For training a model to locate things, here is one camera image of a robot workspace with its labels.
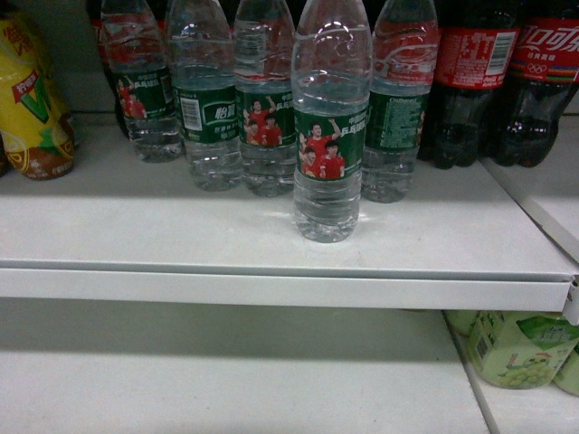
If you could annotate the green grape juice bottle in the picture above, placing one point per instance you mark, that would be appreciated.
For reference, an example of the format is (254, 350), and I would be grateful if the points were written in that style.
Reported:
(520, 350)

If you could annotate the water bottle far left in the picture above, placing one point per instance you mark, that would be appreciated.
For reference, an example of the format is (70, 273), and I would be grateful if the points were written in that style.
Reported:
(136, 51)

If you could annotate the cola bottle red label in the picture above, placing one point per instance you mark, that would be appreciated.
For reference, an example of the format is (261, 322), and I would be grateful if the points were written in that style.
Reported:
(477, 40)

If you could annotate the water bottle barcode label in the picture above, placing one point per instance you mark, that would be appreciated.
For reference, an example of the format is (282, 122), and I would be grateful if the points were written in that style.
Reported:
(200, 57)

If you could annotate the water bottle green label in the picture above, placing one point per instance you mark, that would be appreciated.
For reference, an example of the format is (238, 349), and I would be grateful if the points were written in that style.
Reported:
(330, 80)

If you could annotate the white metal shelf board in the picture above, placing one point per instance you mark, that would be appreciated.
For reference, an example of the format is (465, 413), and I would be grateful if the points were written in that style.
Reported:
(116, 228)

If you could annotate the yellow lemon tea bottle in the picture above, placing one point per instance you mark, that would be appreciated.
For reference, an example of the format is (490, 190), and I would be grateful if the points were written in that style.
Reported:
(35, 142)

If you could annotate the water bottle centre back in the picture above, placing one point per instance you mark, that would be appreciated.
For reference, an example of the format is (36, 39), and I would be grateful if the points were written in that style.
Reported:
(263, 34)

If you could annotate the cola bottle right edge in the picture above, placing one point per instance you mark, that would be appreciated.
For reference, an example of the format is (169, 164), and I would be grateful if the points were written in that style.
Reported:
(542, 80)

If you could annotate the water bottle right back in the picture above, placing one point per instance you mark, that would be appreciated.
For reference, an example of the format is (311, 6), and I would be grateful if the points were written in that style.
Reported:
(405, 47)

